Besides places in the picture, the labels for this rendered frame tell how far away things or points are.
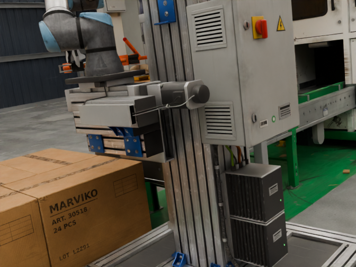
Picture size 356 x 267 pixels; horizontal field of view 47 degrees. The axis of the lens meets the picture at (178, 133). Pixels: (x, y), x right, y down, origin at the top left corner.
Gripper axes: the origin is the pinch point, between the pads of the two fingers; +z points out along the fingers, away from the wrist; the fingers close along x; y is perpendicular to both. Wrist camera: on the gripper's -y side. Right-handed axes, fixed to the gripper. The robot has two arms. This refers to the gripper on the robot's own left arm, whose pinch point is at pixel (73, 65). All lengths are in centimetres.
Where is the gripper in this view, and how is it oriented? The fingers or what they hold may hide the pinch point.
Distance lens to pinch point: 223.8
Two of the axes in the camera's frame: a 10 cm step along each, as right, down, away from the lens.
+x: -6.6, -0.7, 7.5
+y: 7.4, -2.2, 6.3
